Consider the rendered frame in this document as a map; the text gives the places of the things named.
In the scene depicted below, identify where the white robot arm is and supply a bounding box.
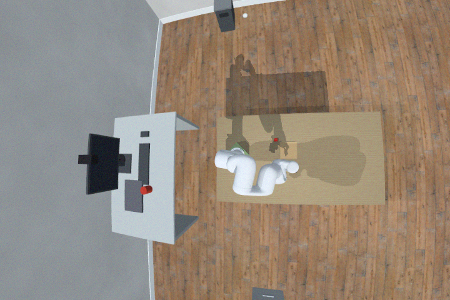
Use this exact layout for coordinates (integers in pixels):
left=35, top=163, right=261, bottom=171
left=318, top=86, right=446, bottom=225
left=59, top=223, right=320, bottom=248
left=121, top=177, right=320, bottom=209
left=214, top=147, right=299, bottom=196

